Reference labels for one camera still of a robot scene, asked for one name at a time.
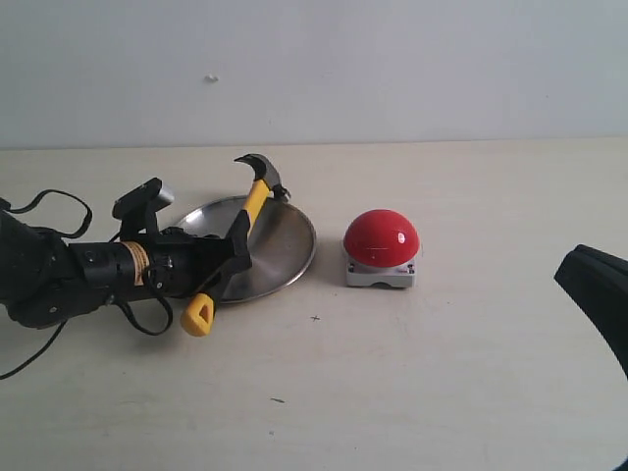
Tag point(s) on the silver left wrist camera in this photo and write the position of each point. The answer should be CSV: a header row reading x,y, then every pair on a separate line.
x,y
137,210

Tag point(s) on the red dome push button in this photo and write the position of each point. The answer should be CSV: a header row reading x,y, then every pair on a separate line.
x,y
380,247

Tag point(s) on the yellow black claw hammer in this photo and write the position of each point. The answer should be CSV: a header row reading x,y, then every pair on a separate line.
x,y
228,256

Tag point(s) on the round stainless steel plate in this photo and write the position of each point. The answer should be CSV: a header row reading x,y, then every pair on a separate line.
x,y
282,244

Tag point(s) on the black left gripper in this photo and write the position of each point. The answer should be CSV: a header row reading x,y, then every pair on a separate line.
x,y
178,259

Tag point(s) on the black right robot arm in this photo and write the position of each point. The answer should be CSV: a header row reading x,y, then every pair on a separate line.
x,y
597,282

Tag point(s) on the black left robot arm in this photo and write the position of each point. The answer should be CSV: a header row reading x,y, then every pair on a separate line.
x,y
49,277

